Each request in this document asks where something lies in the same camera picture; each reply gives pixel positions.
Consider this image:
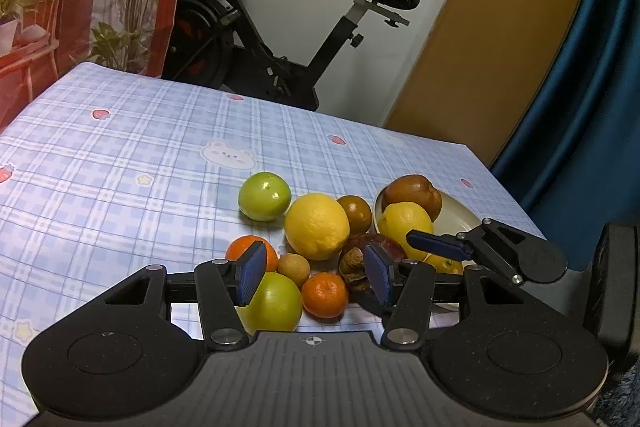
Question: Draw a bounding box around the green round fruit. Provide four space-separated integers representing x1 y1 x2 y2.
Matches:
238 172 292 222
235 271 304 334

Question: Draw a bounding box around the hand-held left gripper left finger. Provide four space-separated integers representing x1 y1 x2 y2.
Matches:
97 241 268 351

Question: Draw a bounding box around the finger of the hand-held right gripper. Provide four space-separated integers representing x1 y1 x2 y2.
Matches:
406 218 532 284

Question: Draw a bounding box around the grey blue rug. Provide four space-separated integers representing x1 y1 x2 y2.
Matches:
597 354 640 423

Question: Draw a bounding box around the brown round fruit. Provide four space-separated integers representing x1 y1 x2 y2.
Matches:
336 195 373 238

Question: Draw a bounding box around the blue plaid tablecloth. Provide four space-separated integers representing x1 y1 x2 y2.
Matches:
0 62 548 418

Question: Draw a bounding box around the blue curtain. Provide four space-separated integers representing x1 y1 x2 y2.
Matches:
490 0 640 268

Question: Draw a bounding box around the black exercise bike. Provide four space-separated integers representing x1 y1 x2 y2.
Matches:
162 0 421 112

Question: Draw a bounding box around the wooden door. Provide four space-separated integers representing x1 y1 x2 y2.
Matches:
382 0 608 162

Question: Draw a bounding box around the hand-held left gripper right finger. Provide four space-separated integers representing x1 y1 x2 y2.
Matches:
364 243 551 351

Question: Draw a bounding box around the yellow lemon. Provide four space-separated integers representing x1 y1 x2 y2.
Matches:
284 193 350 262
376 202 435 264

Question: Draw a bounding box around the dark purple mangosteen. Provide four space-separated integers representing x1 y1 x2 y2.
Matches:
338 232 407 293

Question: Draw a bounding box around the red brown apple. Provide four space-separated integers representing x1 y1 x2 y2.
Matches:
382 175 443 224

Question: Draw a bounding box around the beige plate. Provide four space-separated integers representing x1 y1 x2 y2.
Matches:
372 184 483 313

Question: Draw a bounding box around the small brown longan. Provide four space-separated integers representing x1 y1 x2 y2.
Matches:
276 253 311 289

